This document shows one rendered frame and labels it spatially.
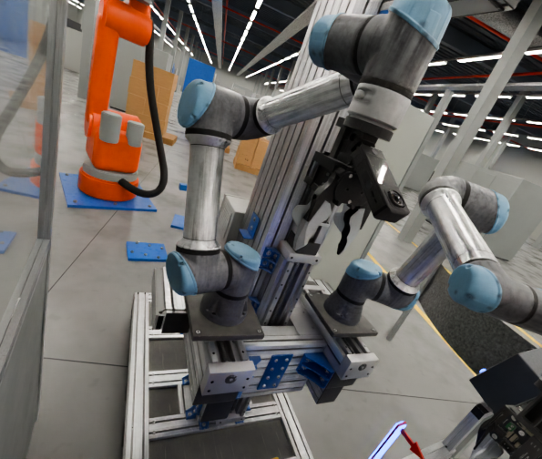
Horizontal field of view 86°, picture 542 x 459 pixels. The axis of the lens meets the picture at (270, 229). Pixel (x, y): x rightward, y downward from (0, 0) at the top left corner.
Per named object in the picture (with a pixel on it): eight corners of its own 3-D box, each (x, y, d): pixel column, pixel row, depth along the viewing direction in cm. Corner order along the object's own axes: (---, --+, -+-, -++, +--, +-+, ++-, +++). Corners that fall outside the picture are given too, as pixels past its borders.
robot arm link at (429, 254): (365, 281, 119) (459, 170, 84) (399, 294, 119) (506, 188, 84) (366, 306, 110) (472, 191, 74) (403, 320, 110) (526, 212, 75)
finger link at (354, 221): (336, 237, 55) (342, 192, 50) (356, 254, 51) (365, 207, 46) (322, 240, 54) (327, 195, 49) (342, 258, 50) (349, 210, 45)
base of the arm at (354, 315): (317, 299, 119) (326, 279, 115) (345, 300, 126) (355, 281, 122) (336, 326, 107) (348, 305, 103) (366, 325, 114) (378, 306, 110)
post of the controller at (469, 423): (449, 452, 96) (485, 413, 89) (441, 443, 99) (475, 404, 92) (454, 449, 98) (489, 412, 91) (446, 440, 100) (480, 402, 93)
